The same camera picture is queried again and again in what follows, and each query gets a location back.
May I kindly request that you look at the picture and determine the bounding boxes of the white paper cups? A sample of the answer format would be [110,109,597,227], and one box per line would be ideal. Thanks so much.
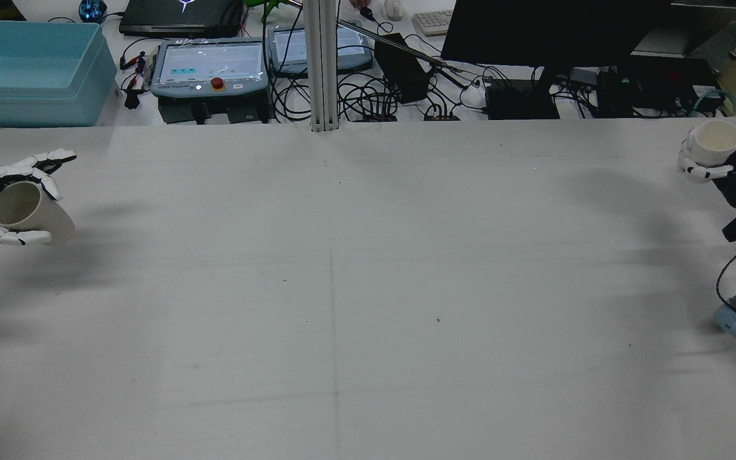
[689,121,736,168]

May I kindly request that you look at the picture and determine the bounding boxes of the beige paper cup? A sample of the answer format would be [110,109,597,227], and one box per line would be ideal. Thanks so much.
[0,181,76,245]

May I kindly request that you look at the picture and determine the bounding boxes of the light blue plastic bin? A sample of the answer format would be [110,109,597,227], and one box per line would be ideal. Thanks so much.
[0,20,118,127]

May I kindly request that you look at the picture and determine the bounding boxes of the grey flat box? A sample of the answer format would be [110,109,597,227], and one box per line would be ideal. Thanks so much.
[632,5,736,59]

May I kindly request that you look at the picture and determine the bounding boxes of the blue glowing mouse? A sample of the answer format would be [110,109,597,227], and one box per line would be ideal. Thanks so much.
[79,0,108,24]

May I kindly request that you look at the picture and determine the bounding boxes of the flat black box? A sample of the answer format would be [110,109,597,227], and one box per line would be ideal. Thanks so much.
[486,80,561,121]

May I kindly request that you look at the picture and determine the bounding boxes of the black monitor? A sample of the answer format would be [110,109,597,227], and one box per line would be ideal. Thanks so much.
[441,0,672,87]

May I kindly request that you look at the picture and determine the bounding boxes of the black pendant holder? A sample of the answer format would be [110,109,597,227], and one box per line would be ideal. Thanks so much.
[158,98,273,125]

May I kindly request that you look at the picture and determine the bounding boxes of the teach pendant with red button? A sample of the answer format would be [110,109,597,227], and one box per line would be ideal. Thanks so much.
[151,38,271,100]

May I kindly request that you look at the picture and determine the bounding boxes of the black laptop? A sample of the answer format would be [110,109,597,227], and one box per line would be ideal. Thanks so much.
[119,0,250,38]

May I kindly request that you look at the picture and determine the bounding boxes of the green plastic object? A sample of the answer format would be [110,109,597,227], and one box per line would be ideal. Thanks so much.
[243,0,305,21]

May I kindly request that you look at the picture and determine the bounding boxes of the beige keyboard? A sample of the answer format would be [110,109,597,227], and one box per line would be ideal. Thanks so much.
[412,10,456,36]

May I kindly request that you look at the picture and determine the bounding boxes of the upright black box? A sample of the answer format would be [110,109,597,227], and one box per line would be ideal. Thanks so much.
[374,34,434,104]

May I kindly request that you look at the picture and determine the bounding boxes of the silver metal rod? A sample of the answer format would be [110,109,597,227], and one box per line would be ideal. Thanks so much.
[336,19,480,88]

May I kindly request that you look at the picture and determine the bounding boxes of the grey teach pendant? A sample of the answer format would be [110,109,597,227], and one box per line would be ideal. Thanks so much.
[268,24,374,78]

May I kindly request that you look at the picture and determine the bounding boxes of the teal cable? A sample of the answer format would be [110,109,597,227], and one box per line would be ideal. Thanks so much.
[691,89,736,118]

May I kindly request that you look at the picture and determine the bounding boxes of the aluminium profile post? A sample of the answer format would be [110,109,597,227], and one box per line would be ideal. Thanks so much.
[302,0,343,133]

